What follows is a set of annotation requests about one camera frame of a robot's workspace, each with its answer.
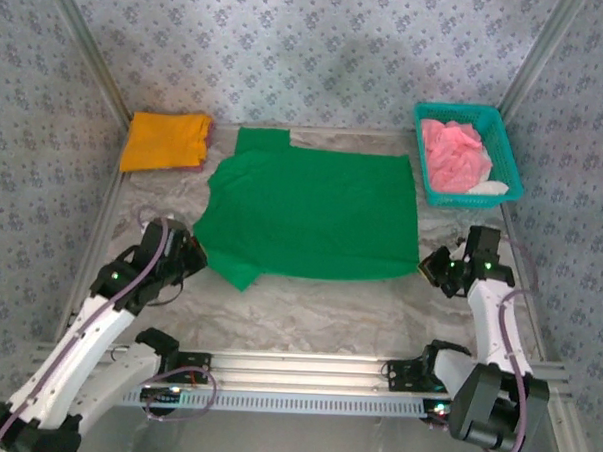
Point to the green t-shirt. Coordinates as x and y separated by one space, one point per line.
307 211

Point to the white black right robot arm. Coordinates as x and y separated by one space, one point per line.
497 324

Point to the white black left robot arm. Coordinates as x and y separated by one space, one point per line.
76 346

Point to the white crumpled t-shirt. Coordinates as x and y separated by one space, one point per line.
491 186

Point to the pink crumpled t-shirt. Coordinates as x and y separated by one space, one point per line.
450 152

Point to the teal plastic basket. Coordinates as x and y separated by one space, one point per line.
505 145

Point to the yellow folded t-shirt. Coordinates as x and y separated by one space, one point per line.
160 140

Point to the mauve folded t-shirt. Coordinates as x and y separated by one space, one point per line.
212 132

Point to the black controller board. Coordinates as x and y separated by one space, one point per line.
161 392
438 409

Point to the aluminium table side rail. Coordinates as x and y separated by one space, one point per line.
102 212
533 316

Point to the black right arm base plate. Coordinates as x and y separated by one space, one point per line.
400 378

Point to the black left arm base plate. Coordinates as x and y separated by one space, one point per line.
195 364

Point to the aluminium mounting rail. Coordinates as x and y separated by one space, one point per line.
300 368

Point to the aluminium frame post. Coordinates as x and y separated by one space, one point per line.
539 56
89 41

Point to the aluminium frame leg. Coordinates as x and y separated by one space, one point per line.
570 438

